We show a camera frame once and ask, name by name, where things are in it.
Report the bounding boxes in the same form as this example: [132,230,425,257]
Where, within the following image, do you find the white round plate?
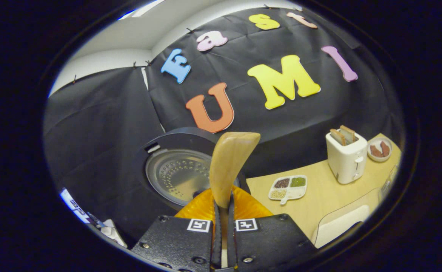
[367,137,393,162]

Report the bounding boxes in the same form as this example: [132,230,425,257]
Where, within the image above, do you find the ceiling light panel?
[117,0,165,19]

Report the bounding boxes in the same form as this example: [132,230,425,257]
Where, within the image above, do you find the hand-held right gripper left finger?
[130,188,222,272]

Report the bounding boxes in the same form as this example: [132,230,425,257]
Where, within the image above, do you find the black silver rice cooker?
[134,127,251,212]

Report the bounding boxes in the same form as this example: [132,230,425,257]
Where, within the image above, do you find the toast slice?
[330,128,347,146]
[339,125,356,143]

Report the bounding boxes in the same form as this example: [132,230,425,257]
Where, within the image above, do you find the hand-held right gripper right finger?
[226,186,317,269]

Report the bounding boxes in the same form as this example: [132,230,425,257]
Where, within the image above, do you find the white divided grain dish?
[268,175,308,206]

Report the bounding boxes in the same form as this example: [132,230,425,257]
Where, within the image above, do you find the black backdrop cloth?
[43,6,404,242]

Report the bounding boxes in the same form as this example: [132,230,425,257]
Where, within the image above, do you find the wooden spoon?
[209,131,261,235]

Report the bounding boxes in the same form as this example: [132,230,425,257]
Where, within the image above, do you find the clear rice container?
[311,188,382,249]

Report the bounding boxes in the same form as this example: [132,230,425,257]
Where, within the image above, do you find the white toaster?
[325,130,368,185]

